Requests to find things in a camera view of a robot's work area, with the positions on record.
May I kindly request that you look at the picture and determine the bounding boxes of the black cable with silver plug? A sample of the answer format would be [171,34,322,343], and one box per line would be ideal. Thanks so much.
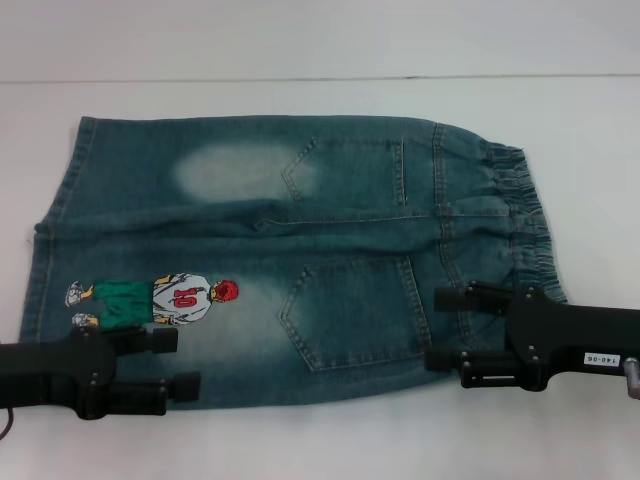
[622,356,640,400]
[0,405,17,444]

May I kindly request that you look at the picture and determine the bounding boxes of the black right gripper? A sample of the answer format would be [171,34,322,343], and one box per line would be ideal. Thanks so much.
[424,282,640,389]

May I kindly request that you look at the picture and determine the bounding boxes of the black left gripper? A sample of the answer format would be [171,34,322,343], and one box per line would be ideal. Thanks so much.
[0,324,202,421]

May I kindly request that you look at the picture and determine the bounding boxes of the blue denim shorts with print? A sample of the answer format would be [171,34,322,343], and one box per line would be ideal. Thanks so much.
[19,115,569,410]

